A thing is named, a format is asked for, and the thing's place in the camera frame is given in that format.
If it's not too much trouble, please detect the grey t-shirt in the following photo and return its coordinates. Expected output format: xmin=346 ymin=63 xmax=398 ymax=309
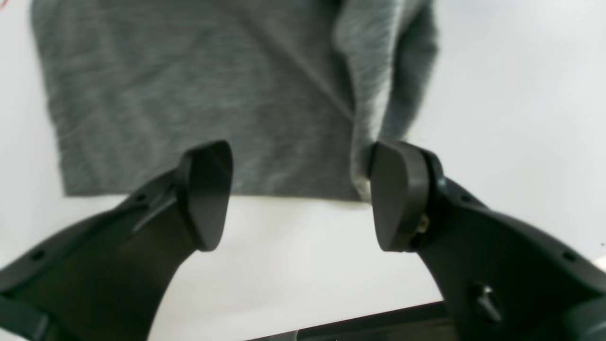
xmin=31 ymin=0 xmax=438 ymax=202

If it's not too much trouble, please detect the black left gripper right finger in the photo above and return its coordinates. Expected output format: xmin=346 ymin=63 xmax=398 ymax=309
xmin=370 ymin=142 xmax=606 ymax=341

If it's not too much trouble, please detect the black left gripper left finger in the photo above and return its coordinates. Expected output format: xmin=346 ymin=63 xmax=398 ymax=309
xmin=0 ymin=141 xmax=233 ymax=341

